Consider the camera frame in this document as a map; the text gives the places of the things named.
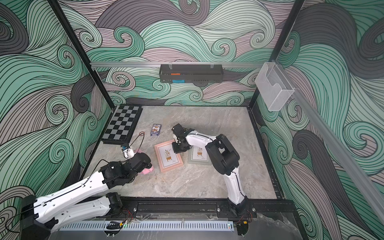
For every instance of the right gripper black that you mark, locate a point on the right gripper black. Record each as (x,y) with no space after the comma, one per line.
(178,149)

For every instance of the green picture frame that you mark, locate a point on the green picture frame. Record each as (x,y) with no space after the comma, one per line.
(199,156)

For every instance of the pink picture frame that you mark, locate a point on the pink picture frame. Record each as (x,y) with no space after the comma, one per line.
(167,158)

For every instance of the pink cloth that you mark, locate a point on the pink cloth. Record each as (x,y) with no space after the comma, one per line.
(145,171)

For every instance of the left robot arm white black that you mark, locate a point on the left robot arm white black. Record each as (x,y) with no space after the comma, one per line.
(89,198)

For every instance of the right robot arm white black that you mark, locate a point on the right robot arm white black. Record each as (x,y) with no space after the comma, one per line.
(224,158)

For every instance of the playing card box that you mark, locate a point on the playing card box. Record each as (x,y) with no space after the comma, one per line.
(155,131)

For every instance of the black grey chessboard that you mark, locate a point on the black grey chessboard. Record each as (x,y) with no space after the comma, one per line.
(122,125)

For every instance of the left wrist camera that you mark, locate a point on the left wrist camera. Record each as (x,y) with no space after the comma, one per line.
(127,151)

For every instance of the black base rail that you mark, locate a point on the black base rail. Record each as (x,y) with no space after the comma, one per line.
(221,208)

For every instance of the black wall shelf tray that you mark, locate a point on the black wall shelf tray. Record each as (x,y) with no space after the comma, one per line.
(196,74)

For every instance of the aluminium back rail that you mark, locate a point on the aluminium back rail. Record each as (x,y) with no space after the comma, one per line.
(136,64)

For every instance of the aluminium rail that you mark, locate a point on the aluminium rail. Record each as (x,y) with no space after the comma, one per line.
(136,64)
(364,184)

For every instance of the white slotted cable duct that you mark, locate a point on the white slotted cable duct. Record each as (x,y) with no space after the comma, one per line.
(221,226)

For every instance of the clear acrylic wall holder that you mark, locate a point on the clear acrylic wall holder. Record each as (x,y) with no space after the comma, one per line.
(274,86)

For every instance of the aluminium right side rail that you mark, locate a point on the aluminium right side rail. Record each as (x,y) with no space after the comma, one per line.
(364,184)

